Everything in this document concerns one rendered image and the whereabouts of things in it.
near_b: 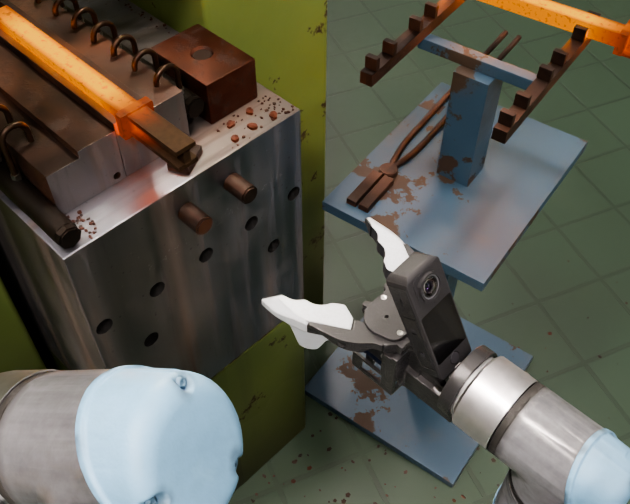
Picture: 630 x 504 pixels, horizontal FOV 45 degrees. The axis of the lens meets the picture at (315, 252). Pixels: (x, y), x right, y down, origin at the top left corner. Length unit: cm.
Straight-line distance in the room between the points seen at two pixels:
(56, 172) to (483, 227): 67
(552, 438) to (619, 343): 139
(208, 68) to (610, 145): 174
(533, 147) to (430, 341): 80
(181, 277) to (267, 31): 43
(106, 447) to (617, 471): 43
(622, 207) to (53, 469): 211
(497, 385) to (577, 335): 136
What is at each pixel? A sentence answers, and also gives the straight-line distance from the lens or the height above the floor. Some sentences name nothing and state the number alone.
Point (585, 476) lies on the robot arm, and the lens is 65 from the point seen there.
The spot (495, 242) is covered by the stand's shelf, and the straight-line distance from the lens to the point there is 123.
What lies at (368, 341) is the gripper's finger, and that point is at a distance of 69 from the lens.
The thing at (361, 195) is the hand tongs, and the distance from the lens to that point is 125.
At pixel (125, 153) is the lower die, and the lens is 96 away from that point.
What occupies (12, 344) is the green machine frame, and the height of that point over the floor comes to 59.
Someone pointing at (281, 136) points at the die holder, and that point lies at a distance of 105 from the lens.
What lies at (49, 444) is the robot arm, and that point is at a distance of 38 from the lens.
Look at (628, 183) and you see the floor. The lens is 244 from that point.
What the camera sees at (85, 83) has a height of 101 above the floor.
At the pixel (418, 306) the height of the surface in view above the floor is 107.
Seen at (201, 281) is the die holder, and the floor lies 72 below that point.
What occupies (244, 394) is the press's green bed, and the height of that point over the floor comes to 34.
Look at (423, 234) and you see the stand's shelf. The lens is 122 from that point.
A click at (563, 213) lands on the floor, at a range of 229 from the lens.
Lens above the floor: 157
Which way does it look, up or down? 49 degrees down
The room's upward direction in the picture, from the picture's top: straight up
